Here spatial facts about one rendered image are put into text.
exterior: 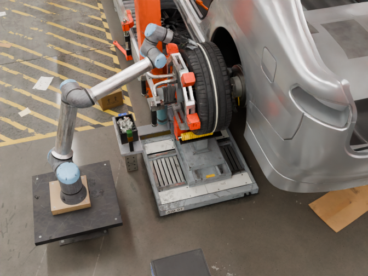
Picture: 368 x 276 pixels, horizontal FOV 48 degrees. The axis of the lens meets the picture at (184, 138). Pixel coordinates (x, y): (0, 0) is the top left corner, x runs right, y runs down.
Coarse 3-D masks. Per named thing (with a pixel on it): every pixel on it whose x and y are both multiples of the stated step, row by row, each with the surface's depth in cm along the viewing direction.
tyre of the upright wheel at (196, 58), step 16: (208, 48) 286; (192, 64) 276; (208, 64) 277; (224, 64) 278; (208, 80) 274; (224, 80) 277; (208, 96) 275; (224, 96) 278; (208, 112) 281; (224, 112) 284; (208, 128) 292; (224, 128) 300
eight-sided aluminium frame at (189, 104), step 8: (176, 56) 290; (168, 64) 311; (176, 64) 283; (184, 64) 283; (168, 72) 317; (184, 72) 277; (184, 88) 277; (184, 96) 278; (192, 96) 278; (192, 104) 278; (176, 112) 324; (192, 112) 283; (184, 120) 317; (184, 128) 300
